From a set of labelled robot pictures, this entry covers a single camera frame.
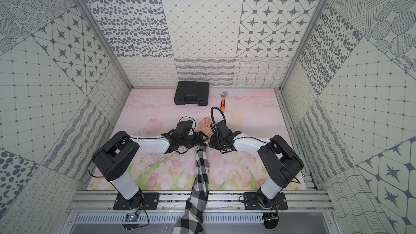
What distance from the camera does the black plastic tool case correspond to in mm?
1097

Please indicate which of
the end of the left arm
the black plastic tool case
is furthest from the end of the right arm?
the black plastic tool case

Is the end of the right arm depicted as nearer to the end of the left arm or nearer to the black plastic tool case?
the end of the left arm
